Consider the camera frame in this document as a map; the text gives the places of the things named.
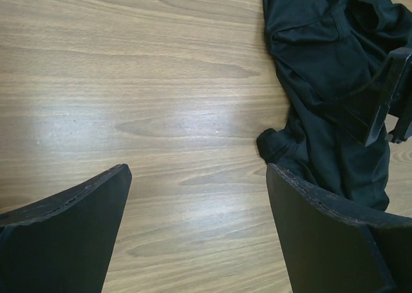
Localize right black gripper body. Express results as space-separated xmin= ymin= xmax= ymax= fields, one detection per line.
xmin=365 ymin=48 xmax=411 ymax=145

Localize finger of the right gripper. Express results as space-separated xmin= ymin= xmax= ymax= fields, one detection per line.
xmin=324 ymin=66 xmax=390 ymax=144

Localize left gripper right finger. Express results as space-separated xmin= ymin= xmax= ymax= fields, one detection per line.
xmin=267 ymin=164 xmax=411 ymax=292

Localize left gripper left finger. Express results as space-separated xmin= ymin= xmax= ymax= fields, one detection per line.
xmin=1 ymin=164 xmax=132 ymax=292

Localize black t shirt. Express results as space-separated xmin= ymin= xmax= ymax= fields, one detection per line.
xmin=257 ymin=0 xmax=411 ymax=211

